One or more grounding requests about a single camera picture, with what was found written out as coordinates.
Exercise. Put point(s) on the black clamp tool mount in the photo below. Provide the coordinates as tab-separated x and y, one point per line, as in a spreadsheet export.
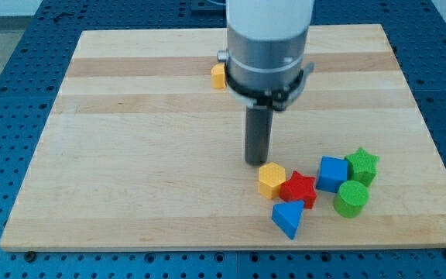
277	99

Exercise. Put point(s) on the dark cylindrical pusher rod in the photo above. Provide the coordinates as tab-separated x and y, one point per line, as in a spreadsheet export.
258	125

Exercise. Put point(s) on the yellow heart block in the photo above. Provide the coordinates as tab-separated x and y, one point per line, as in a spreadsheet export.
218	76

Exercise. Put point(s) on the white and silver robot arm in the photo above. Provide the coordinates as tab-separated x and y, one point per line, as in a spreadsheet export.
263	61

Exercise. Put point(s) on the yellow hexagon block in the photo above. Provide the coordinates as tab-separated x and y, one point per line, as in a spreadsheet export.
271	176

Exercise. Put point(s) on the red star block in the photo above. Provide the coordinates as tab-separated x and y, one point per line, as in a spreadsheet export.
299	188

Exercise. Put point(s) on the blue cube block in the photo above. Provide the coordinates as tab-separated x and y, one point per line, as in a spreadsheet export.
331	174

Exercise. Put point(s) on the blue triangle block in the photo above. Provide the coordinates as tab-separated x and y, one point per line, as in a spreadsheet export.
287	216

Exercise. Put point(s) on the green star block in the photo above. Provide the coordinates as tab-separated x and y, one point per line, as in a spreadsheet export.
362	166

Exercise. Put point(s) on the green cylinder block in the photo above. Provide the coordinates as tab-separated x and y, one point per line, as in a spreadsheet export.
350	199

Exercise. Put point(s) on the light wooden board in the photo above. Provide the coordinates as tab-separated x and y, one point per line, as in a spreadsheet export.
141	153

